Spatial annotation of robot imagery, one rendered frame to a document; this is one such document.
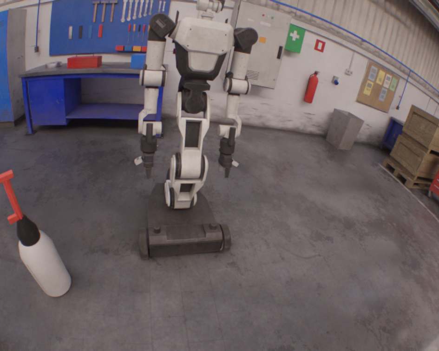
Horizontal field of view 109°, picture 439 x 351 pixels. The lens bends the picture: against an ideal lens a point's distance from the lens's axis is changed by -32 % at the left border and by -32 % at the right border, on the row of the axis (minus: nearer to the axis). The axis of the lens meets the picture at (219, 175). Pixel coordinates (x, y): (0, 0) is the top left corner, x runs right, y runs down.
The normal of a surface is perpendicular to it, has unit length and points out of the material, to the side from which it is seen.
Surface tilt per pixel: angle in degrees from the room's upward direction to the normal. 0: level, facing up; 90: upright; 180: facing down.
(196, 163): 66
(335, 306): 0
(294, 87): 90
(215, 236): 45
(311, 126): 90
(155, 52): 90
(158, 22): 90
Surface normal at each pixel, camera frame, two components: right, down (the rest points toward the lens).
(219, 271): 0.18, -0.83
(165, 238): 0.31, -0.19
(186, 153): 0.29, 0.40
